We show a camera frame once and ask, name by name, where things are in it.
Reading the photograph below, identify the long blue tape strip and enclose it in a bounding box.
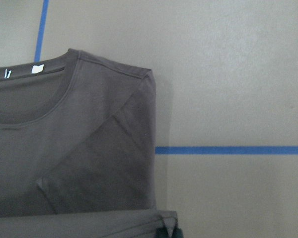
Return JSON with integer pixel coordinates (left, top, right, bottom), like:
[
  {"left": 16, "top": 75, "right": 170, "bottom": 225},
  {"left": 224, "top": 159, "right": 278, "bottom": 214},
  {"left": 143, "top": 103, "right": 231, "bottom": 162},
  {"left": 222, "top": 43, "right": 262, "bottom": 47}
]
[{"left": 34, "top": 0, "right": 49, "bottom": 62}]

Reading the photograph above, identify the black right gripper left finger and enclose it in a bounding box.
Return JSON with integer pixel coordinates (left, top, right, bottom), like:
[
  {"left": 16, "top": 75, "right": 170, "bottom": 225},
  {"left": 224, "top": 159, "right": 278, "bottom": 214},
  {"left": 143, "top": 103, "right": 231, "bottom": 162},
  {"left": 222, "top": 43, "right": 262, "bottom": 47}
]
[{"left": 155, "top": 227, "right": 169, "bottom": 238}]

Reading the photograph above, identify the dark brown t-shirt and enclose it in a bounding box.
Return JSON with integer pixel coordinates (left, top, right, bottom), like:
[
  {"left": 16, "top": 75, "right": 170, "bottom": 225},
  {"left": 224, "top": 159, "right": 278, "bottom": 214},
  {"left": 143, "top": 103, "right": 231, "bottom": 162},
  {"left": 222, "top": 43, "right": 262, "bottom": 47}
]
[{"left": 0, "top": 49, "right": 179, "bottom": 238}]

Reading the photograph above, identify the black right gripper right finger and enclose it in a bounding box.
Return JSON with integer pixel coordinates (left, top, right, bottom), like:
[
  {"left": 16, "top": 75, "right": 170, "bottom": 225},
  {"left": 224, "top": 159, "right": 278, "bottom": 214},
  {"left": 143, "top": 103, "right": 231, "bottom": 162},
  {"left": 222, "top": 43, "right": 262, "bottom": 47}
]
[{"left": 172, "top": 227, "right": 183, "bottom": 238}]

